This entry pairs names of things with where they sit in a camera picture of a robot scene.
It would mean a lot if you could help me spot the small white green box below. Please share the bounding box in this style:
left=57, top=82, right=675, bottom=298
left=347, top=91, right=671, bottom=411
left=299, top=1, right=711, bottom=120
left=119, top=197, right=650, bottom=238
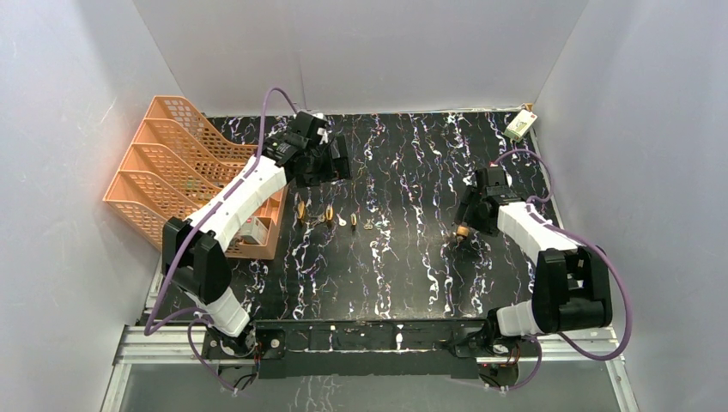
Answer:
left=503, top=109, right=537, bottom=142

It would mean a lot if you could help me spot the orange plastic desk organizer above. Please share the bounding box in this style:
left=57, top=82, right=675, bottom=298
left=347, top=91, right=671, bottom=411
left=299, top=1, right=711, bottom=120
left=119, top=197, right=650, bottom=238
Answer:
left=103, top=96, right=256, bottom=249

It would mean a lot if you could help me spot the aluminium frame rail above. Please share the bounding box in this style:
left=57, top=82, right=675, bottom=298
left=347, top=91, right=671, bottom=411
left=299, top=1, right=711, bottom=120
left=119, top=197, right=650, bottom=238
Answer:
left=102, top=325, right=638, bottom=411

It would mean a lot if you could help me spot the white staple box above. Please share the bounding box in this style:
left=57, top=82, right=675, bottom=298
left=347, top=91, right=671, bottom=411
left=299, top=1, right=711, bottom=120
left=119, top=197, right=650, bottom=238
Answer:
left=240, top=216, right=269, bottom=245

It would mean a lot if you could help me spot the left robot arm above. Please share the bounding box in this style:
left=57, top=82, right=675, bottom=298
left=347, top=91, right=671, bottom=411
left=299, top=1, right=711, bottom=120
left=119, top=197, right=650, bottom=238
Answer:
left=160, top=112, right=351, bottom=357

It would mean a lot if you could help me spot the large brass padlock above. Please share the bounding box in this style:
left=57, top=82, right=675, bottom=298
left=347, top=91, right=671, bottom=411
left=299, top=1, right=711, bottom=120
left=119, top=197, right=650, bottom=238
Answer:
left=294, top=196, right=307, bottom=225

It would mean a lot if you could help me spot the small open brass padlock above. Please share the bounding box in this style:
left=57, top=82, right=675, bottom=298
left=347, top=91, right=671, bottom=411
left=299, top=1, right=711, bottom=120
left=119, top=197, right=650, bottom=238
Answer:
left=455, top=225, right=470, bottom=243

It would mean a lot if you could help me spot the medium brass padlock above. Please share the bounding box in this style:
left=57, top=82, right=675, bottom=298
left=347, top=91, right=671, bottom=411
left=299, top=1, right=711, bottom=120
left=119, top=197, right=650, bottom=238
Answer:
left=323, top=204, right=335, bottom=227

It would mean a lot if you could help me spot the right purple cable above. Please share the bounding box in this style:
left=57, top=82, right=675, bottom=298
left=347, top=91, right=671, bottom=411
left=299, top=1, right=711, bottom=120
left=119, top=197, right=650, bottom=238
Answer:
left=491, top=148, right=634, bottom=392

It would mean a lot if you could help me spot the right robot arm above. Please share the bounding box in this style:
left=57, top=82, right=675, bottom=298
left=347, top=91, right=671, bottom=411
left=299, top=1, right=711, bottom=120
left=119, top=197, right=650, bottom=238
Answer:
left=454, top=166, right=613, bottom=355

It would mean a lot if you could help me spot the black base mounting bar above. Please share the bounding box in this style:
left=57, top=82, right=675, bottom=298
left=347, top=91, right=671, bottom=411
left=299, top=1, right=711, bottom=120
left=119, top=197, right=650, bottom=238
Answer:
left=202, top=318, right=537, bottom=381

